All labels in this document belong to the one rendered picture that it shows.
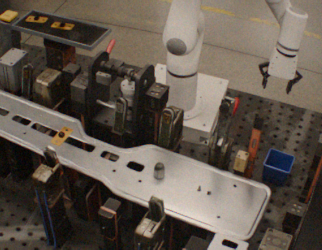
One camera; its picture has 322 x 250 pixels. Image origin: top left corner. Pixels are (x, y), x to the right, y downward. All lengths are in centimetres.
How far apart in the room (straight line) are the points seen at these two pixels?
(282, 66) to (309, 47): 235
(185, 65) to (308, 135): 64
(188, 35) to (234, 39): 227
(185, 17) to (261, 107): 69
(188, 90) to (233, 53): 190
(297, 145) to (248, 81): 151
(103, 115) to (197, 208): 51
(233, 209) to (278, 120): 85
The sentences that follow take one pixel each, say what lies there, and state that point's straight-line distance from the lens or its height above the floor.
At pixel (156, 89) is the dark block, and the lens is 164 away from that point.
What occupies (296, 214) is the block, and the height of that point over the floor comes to 108.
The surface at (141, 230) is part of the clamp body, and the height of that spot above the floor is 105.
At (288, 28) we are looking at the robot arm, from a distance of 175.
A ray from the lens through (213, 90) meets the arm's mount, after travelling 219.
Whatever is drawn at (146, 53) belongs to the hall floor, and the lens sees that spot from 377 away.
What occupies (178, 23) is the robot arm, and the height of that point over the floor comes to 123.
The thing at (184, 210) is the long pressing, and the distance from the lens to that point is 146.
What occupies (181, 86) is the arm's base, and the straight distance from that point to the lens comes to 198.
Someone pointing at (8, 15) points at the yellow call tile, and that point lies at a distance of 204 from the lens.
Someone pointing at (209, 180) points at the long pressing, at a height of 100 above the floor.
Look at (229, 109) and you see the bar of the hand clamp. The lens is 148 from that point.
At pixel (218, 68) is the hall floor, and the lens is 369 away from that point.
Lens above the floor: 214
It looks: 42 degrees down
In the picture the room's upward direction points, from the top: 3 degrees clockwise
